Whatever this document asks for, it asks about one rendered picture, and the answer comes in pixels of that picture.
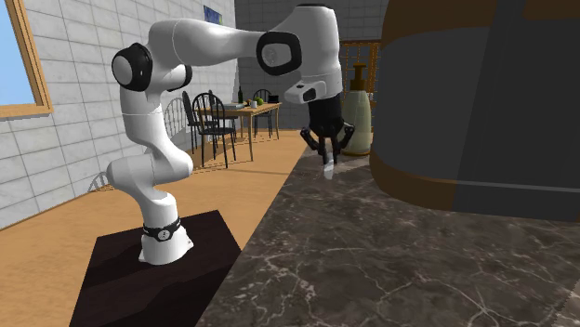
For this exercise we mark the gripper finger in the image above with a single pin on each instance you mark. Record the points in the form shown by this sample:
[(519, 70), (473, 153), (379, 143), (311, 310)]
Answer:
[(346, 139), (312, 142)]

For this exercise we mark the dark robot stand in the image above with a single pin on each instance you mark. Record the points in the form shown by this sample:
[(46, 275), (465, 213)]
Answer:
[(136, 290)]

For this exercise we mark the large brown grey rounded vessel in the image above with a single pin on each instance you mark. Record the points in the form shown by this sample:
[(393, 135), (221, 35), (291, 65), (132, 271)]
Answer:
[(475, 113)]

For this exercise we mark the black spindle chair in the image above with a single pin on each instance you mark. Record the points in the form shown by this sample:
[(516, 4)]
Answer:
[(188, 111), (213, 129), (263, 118)]

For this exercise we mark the wooden framed window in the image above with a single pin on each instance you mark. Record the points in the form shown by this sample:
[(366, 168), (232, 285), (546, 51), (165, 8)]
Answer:
[(13, 59)]

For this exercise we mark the wooden dining table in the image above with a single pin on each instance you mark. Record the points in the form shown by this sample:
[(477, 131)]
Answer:
[(253, 110)]

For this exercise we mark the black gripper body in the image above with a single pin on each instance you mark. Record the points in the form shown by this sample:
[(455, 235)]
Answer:
[(325, 115)]

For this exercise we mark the small white object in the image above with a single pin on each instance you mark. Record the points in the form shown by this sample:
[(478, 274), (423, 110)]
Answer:
[(329, 172)]

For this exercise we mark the cream soap dispenser brown pump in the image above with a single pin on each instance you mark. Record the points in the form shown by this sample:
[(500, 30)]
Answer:
[(358, 122)]

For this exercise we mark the blue wall picture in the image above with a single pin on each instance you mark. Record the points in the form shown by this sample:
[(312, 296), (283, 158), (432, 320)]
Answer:
[(213, 15)]

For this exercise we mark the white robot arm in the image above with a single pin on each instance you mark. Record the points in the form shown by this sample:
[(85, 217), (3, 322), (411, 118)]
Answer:
[(149, 117)]

